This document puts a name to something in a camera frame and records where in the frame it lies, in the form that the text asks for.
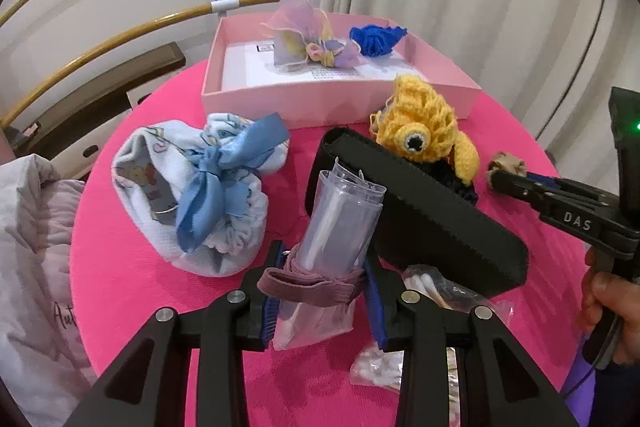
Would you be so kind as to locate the beige scrunchie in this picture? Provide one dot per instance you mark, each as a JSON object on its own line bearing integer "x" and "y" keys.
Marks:
{"x": 510, "y": 163}

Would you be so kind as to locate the white printed paper sheet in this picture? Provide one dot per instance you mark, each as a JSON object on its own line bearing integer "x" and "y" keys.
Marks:
{"x": 240, "y": 67}

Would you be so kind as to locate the pink tablecloth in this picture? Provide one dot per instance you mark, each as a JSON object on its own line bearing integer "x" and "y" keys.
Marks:
{"x": 150, "y": 307}

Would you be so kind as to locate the short wooden barre rail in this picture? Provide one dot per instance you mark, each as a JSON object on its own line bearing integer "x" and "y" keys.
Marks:
{"x": 125, "y": 32}

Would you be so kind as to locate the navy crochet piece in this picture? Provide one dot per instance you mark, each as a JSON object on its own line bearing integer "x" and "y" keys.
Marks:
{"x": 452, "y": 181}

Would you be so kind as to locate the bag of cotton swabs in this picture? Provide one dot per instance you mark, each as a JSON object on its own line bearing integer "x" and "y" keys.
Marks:
{"x": 380, "y": 367}

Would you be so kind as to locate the mauve elastic hair band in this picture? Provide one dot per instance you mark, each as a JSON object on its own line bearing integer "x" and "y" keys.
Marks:
{"x": 310, "y": 289}

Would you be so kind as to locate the dark wooden cabinet white drawers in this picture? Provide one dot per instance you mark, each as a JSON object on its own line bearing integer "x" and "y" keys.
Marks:
{"x": 125, "y": 67}

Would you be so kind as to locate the blue crochet piece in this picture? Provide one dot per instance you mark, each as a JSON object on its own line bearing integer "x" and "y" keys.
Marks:
{"x": 372, "y": 39}

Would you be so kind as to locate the yellow crochet fish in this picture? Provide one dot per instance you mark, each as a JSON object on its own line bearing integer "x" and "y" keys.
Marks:
{"x": 425, "y": 112}

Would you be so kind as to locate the purple organza flower hair clip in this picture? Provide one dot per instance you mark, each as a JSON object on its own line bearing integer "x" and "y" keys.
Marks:
{"x": 295, "y": 27}

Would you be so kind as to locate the black zip case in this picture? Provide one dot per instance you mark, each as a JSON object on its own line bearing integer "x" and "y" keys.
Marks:
{"x": 440, "y": 217}

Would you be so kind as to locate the purple cloth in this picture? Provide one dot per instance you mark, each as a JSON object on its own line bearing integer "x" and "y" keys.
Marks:
{"x": 580, "y": 382}

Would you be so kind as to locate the person's right hand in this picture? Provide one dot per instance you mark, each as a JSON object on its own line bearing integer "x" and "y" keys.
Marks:
{"x": 600, "y": 299}

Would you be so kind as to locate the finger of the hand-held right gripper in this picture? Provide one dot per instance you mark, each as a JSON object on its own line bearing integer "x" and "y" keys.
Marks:
{"x": 517, "y": 189}
{"x": 555, "y": 184}

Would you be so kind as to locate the grey quilt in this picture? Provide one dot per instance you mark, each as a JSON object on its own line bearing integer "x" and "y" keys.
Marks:
{"x": 30, "y": 257}

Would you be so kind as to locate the pink cardboard box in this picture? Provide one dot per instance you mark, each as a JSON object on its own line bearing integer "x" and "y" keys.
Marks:
{"x": 300, "y": 107}

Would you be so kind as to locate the clear plastic bag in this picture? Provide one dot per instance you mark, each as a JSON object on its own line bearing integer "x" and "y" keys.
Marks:
{"x": 340, "y": 217}

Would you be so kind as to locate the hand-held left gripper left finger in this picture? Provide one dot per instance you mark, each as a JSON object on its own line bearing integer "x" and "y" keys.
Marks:
{"x": 267, "y": 314}

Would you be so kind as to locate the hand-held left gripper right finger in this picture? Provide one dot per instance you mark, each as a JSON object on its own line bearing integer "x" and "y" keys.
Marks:
{"x": 373, "y": 309}

